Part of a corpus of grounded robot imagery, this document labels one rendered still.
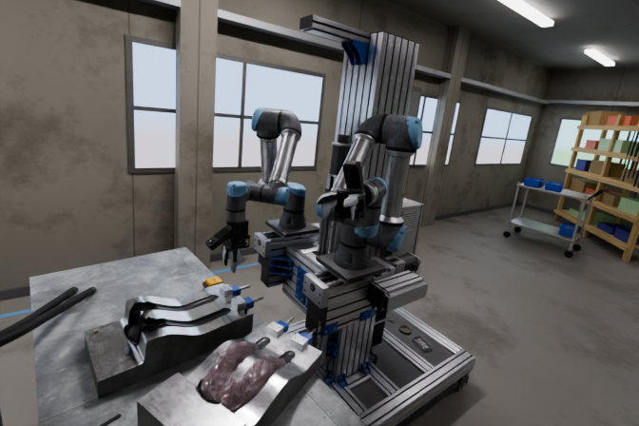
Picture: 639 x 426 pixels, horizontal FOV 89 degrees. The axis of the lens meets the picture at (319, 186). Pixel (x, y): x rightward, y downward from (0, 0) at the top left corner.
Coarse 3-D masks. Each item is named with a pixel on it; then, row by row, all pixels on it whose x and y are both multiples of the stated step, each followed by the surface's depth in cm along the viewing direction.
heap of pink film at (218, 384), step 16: (224, 352) 100; (240, 352) 101; (224, 368) 96; (256, 368) 96; (272, 368) 96; (208, 384) 90; (224, 384) 90; (240, 384) 91; (256, 384) 91; (224, 400) 86; (240, 400) 87
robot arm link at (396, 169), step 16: (384, 128) 121; (400, 128) 118; (416, 128) 116; (384, 144) 126; (400, 144) 119; (416, 144) 118; (400, 160) 122; (400, 176) 123; (400, 192) 125; (384, 208) 127; (400, 208) 127; (384, 224) 126; (400, 224) 127; (368, 240) 131; (384, 240) 127; (400, 240) 127
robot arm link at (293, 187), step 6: (288, 186) 172; (294, 186) 172; (300, 186) 175; (294, 192) 171; (300, 192) 172; (294, 198) 172; (300, 198) 173; (288, 204) 173; (294, 204) 172; (300, 204) 174; (294, 210) 173; (300, 210) 175
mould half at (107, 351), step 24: (216, 288) 138; (144, 312) 111; (168, 312) 116; (192, 312) 122; (240, 312) 124; (96, 336) 108; (120, 336) 109; (144, 336) 101; (168, 336) 103; (192, 336) 108; (216, 336) 115; (240, 336) 122; (96, 360) 98; (120, 360) 99; (144, 360) 99; (168, 360) 105; (96, 384) 94; (120, 384) 96
